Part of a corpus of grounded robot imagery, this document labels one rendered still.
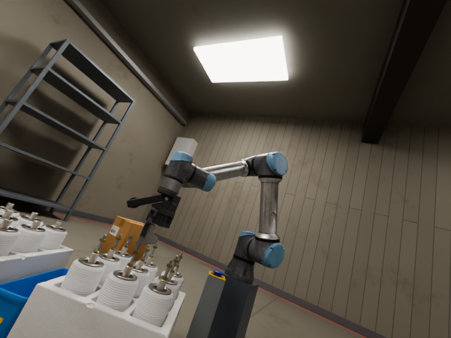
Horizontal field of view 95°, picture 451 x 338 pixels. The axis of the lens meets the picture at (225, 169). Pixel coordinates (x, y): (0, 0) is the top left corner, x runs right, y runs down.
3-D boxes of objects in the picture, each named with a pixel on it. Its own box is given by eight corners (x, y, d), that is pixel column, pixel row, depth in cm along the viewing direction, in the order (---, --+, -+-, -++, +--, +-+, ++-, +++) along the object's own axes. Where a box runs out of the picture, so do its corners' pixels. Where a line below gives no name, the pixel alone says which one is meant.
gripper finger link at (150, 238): (151, 257, 65) (163, 227, 68) (132, 251, 63) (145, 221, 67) (150, 256, 67) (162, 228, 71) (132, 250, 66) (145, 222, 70)
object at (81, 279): (34, 319, 60) (69, 255, 65) (69, 315, 67) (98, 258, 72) (45, 339, 54) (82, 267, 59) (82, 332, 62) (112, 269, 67)
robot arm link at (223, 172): (252, 155, 121) (172, 168, 94) (266, 153, 112) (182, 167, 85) (256, 174, 122) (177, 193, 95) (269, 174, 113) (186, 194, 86)
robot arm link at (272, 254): (264, 259, 107) (268, 155, 113) (286, 269, 94) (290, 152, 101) (245, 262, 100) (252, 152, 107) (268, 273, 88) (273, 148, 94)
